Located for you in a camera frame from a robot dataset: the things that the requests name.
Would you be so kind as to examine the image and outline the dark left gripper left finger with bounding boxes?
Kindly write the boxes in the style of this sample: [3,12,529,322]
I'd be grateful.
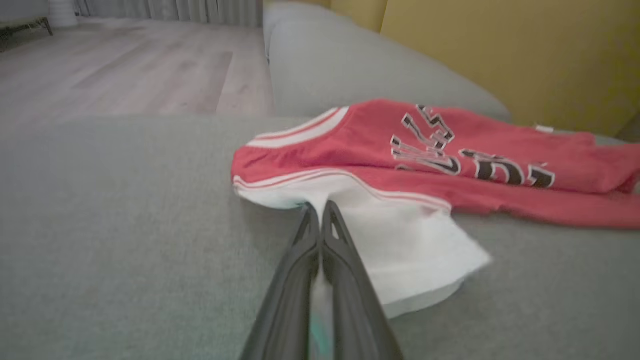
[240,202,321,360]

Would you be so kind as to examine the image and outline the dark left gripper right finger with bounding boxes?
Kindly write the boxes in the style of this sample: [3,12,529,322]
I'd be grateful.
[321,200,405,360]

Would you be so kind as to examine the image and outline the red mesh garment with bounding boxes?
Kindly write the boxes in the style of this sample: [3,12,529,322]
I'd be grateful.
[231,98,640,320]

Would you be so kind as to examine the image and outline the grey fabric sofa seat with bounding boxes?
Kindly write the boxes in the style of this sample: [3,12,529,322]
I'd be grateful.
[0,115,640,360]

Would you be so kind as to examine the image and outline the white ribbed cylinder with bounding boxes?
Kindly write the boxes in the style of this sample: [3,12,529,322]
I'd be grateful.
[47,0,79,28]

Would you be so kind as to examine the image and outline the dark low bench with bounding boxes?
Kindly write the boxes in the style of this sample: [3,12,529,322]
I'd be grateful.
[0,16,54,53]

